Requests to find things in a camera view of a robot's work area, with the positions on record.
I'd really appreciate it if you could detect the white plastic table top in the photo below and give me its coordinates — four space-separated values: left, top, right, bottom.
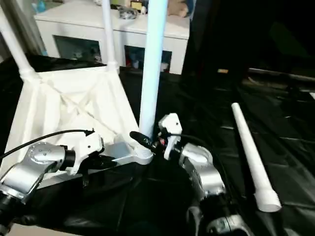
0 62 155 190

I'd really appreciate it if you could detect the white plastic table leg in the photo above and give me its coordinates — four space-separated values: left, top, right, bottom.
100 0 121 72
133 0 170 158
230 102 283 213
0 3 38 77

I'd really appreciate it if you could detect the black mat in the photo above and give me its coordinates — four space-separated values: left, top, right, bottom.
0 55 315 236

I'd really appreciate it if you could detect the dark tall cabinet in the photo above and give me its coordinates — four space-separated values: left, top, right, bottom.
181 0 249 79

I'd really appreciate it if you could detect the grey patterned object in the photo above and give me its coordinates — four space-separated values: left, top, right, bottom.
119 6 139 20

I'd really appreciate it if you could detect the white sideboard cabinet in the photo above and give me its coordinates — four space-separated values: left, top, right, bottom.
33 1 190 75

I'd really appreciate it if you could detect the yellow black box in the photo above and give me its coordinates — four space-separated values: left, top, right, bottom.
131 0 146 13

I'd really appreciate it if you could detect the pink soft toy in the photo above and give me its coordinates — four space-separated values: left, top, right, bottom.
168 0 189 18

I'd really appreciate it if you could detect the grey curtain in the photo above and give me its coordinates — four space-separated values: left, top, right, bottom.
0 0 43 59

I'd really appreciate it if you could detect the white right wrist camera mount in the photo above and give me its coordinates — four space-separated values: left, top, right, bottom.
157 113 183 161

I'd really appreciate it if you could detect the black metal rail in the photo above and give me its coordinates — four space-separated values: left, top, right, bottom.
248 68 315 83

